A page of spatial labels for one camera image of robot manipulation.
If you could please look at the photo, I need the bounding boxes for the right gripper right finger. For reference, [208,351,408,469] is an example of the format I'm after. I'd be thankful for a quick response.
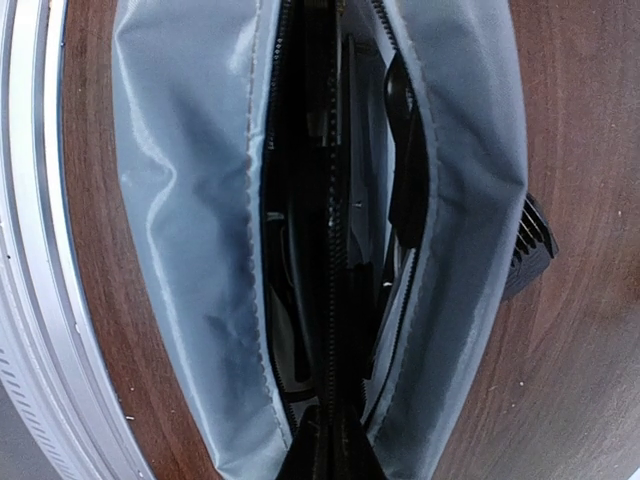
[332,406,386,480]

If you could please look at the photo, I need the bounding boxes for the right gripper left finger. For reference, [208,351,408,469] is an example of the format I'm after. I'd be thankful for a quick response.
[276,405,331,480]

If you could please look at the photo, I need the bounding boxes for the grey zipper pouch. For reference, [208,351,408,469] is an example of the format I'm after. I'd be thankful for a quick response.
[113,1,528,479]

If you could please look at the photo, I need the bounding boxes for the large black-handled scissors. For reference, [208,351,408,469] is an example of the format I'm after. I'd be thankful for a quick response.
[383,53,429,288]

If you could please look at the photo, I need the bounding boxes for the black silver hair clipper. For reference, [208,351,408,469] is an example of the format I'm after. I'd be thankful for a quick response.
[260,1,326,403]

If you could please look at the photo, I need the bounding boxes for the black comb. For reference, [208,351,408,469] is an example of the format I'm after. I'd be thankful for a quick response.
[314,1,349,416]

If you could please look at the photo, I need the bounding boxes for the black clipper guard attachment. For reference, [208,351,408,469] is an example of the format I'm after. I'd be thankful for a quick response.
[502,193,558,301]

